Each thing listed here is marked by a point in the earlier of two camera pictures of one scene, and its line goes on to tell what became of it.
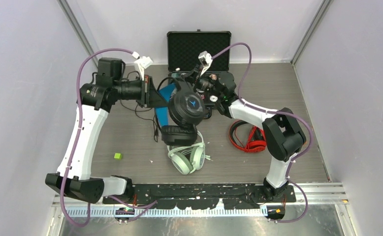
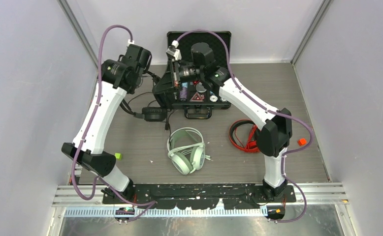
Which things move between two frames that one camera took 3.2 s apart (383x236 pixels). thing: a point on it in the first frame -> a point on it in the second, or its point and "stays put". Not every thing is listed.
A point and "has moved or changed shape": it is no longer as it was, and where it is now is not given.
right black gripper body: (206, 83) -> (190, 73)
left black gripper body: (138, 90) -> (138, 82)
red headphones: (256, 141) stays put
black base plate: (196, 195) stays put
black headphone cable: (136, 110) -> (167, 124)
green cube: (117, 156) stays put
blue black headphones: (178, 121) has moved or changed shape
